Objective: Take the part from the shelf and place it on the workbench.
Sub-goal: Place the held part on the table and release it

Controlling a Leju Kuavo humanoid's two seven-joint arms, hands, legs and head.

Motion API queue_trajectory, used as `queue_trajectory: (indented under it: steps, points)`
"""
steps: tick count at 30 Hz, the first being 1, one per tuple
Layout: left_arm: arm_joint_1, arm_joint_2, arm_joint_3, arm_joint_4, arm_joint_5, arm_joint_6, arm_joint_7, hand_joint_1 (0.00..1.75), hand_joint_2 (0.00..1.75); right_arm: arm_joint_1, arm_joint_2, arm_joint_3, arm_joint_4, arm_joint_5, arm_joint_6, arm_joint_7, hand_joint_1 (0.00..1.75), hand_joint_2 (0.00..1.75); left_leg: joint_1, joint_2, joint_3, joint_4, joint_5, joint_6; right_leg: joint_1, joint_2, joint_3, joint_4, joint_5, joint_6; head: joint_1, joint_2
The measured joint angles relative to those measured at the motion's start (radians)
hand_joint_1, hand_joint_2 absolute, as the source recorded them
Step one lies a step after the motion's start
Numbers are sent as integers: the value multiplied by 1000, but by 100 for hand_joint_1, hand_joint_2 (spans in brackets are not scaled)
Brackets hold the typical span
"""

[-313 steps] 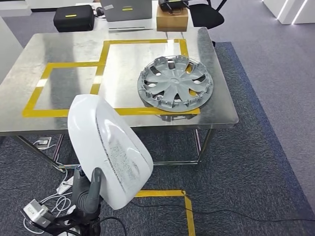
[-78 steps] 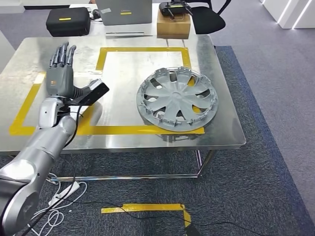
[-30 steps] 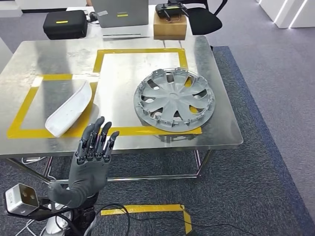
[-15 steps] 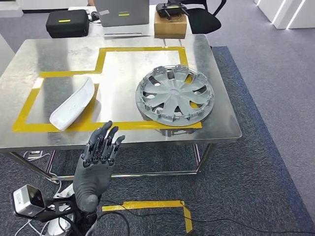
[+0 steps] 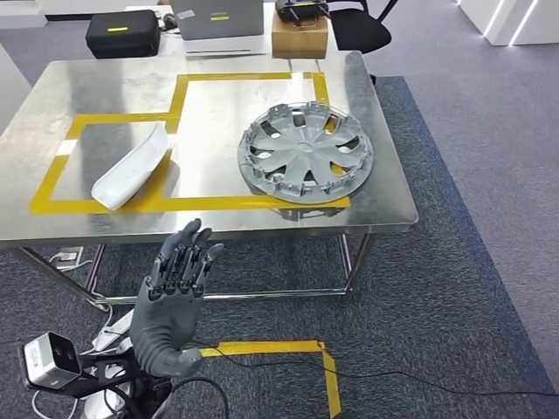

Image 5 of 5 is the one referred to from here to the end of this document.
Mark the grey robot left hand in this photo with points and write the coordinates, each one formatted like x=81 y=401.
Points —
x=162 y=329

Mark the white curved plastic part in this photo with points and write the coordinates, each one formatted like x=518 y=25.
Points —
x=126 y=173

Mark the yellow tape on workbench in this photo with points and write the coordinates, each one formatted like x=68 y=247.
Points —
x=174 y=203

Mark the steel workbench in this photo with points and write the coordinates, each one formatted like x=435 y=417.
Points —
x=209 y=150

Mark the white power strip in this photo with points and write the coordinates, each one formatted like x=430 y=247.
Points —
x=111 y=335

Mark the grey floor outlet box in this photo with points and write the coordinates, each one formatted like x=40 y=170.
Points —
x=69 y=258

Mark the yellow floor tape strip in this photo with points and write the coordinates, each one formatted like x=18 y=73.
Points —
x=270 y=347

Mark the grey plastic wheel hubcap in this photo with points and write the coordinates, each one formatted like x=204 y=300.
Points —
x=305 y=150

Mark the white office table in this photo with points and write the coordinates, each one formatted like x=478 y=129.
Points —
x=172 y=43

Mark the black zip carrying case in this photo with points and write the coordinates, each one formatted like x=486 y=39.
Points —
x=122 y=37

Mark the dark computer mouse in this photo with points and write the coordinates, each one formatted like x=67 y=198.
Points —
x=170 y=21

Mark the grey laptop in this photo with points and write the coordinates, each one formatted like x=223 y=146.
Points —
x=218 y=26

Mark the brown cardboard box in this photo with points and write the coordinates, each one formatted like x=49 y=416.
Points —
x=299 y=40

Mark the black handheld controller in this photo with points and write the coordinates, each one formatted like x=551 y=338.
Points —
x=301 y=8

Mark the black office chair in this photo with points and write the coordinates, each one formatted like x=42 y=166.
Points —
x=358 y=32

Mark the white plinth with light strips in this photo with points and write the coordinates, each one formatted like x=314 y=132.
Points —
x=502 y=23

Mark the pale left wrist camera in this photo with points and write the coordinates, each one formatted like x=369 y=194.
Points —
x=50 y=358

